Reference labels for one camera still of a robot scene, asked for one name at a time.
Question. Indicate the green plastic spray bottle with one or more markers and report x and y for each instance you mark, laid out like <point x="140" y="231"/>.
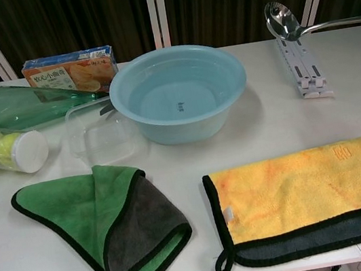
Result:
<point x="18" y="109"/>

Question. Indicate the blue orange biscuit box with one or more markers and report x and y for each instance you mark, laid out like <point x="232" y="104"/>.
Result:
<point x="67" y="74"/>

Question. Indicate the white folding laptop stand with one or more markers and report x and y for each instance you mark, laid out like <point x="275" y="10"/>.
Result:
<point x="307" y="70"/>

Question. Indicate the yellow grey microfibre cloth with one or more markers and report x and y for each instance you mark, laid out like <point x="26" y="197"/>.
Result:
<point x="305" y="188"/>

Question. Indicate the clear plastic food container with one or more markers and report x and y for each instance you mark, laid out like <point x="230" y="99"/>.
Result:
<point x="103" y="144"/>

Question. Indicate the clear tennis ball tube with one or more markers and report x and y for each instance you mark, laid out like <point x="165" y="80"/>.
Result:
<point x="30" y="152"/>

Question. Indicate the metal ladle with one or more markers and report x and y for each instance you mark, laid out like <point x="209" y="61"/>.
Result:
<point x="281" y="21"/>

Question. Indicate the light blue plastic basin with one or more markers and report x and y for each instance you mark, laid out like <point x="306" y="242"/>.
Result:
<point x="178" y="98"/>

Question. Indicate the green grey microfibre cloth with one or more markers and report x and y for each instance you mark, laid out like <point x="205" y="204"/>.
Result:
<point x="75" y="210"/>

